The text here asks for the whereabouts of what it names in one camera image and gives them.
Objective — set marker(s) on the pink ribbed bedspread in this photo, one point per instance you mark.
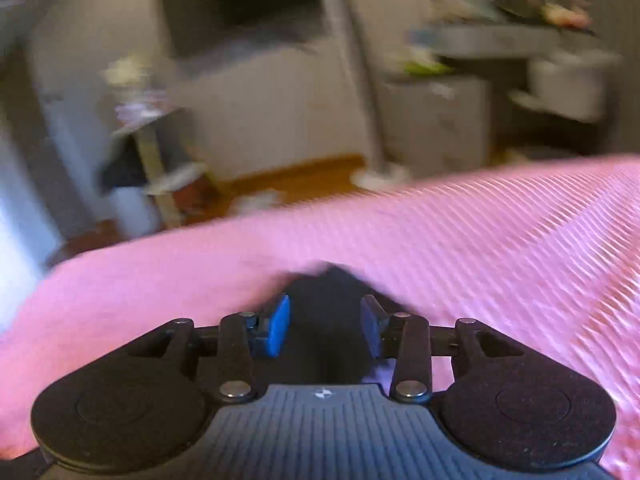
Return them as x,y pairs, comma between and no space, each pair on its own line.
546,253

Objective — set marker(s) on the black pants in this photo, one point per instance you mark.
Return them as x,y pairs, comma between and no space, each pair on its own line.
324,343

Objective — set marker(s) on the small round side table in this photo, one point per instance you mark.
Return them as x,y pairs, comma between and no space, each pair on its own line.
140,106

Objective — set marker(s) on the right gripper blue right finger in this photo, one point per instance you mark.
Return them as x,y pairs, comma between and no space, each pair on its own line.
375,325

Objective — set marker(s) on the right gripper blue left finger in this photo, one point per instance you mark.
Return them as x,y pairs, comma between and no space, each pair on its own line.
268,331

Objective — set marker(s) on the wall-mounted black television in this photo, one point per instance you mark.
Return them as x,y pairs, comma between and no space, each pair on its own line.
195,27

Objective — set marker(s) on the white floor lamp stand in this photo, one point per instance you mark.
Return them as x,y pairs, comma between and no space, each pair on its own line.
378,173

